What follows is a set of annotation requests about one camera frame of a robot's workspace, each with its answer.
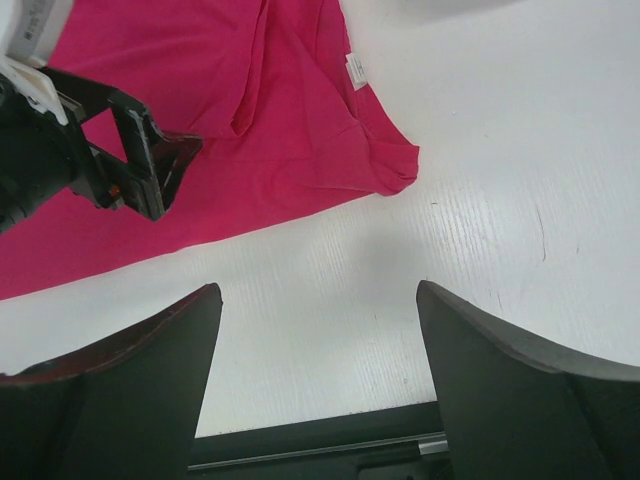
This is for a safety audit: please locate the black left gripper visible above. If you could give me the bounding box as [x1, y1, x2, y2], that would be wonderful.
[1, 67, 203, 233]

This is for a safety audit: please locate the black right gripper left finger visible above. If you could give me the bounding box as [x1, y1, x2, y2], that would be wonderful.
[1, 284, 223, 479]

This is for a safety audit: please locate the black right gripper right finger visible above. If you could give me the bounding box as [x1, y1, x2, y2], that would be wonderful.
[416, 281, 639, 479]

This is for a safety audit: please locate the pink t shirt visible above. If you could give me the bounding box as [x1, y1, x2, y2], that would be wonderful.
[1, 1, 419, 299]

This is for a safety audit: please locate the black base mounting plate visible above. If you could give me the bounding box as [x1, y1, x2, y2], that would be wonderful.
[186, 402, 454, 479]

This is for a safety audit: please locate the white plastic laundry basket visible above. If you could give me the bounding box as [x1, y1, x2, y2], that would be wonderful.
[397, 0, 517, 24]

